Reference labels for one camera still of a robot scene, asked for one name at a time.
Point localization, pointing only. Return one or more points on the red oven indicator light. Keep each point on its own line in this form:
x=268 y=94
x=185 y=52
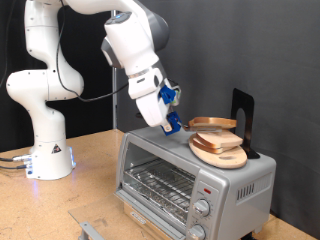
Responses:
x=207 y=191

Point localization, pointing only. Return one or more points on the silver oven knob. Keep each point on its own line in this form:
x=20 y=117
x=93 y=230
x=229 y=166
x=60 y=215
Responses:
x=201 y=208
x=196 y=232

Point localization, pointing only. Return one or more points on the metal pole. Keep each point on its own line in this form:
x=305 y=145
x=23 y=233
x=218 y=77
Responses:
x=114 y=110

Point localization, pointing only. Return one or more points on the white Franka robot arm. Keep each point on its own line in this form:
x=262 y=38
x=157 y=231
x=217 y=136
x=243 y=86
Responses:
x=43 y=150

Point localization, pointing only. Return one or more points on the black metal bookend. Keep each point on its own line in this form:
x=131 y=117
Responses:
x=248 y=103

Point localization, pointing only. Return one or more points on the silver toaster oven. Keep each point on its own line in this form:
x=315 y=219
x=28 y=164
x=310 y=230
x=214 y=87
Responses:
x=233 y=206

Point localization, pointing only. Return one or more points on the metal spatula with blue block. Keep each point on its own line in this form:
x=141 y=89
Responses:
x=174 y=121

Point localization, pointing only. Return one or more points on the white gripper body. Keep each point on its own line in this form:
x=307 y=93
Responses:
x=150 y=110

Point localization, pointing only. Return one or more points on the wooden riser under oven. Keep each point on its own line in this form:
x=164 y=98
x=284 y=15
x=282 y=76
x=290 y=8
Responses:
x=156 y=234

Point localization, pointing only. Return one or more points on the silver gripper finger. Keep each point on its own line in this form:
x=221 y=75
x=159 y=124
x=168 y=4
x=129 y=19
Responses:
x=167 y=127
x=174 y=109

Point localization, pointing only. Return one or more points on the round wooden serving board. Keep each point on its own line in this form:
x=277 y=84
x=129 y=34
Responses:
x=226 y=160

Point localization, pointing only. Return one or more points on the white bread slice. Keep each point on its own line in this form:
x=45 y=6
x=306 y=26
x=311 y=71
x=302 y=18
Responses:
x=213 y=122
x=208 y=149
x=220 y=139

